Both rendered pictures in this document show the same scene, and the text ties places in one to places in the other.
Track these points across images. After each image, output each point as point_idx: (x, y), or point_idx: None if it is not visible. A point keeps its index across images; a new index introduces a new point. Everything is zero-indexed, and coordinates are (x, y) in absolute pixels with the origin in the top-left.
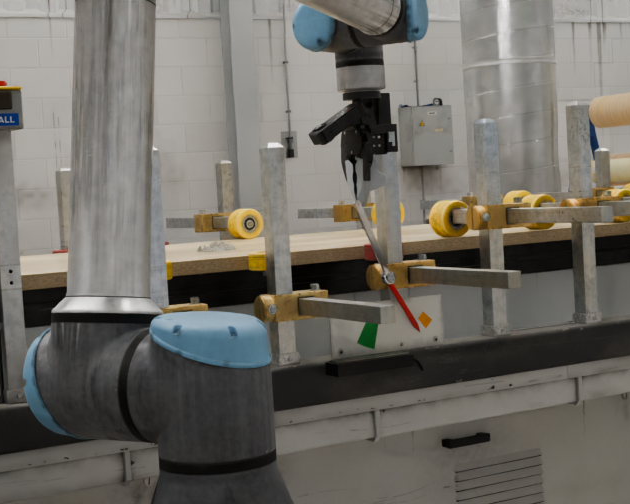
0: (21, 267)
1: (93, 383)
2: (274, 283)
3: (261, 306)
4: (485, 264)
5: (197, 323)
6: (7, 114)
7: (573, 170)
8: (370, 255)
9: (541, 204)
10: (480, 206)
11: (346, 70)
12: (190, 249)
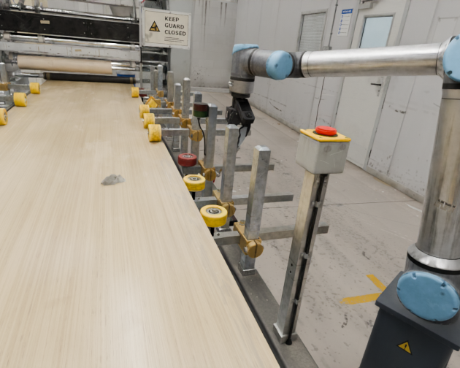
0: (104, 254)
1: None
2: (231, 196)
3: (231, 209)
4: (195, 154)
5: None
6: None
7: (185, 106)
8: (191, 163)
9: (155, 118)
10: (198, 131)
11: (250, 83)
12: (48, 181)
